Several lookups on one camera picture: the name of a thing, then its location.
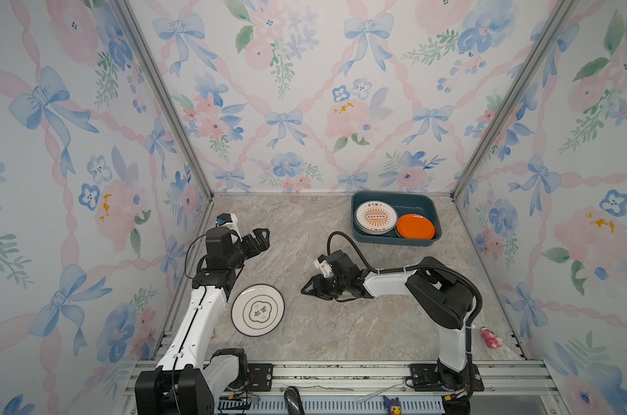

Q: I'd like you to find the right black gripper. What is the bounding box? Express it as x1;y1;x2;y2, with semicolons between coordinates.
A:
298;273;348;299

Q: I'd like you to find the white plate flower outline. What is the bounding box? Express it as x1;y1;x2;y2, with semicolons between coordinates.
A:
231;284;285;337

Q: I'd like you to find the sunburst plate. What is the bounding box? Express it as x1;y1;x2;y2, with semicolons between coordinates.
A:
353;201;398;235

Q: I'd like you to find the orange plate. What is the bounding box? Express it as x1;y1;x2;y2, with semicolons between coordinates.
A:
396;214;436;240

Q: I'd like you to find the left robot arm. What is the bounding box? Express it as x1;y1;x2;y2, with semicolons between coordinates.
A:
135;224;270;414

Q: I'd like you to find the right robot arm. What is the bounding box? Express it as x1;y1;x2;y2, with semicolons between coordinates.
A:
301;250;483;394

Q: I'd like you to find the teal plastic bin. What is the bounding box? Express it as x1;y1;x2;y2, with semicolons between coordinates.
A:
352;191;443;247

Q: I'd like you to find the black computer mouse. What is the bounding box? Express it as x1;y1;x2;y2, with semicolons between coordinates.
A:
283;387;305;415

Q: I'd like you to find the small blue toy figure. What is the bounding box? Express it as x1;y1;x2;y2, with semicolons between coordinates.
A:
383;396;402;415

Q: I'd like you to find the pink small toy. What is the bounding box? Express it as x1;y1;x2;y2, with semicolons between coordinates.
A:
481;327;503;349

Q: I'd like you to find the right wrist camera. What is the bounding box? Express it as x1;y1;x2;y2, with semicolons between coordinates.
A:
315;255;334;278

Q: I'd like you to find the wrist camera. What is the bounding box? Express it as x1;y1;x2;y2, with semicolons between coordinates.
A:
315;255;334;278
215;213;240;240

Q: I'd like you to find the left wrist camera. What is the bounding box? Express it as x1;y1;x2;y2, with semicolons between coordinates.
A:
215;213;240;240

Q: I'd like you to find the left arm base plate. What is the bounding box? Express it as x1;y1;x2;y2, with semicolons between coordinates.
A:
243;363;275;393

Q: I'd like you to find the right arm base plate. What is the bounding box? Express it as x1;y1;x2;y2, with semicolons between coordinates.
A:
407;363;485;394

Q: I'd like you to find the black corrugated cable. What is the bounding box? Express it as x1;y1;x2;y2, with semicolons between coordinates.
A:
326;231;484;364

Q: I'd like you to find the aluminium rail frame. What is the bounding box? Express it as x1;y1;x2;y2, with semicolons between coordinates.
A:
113;352;569;415

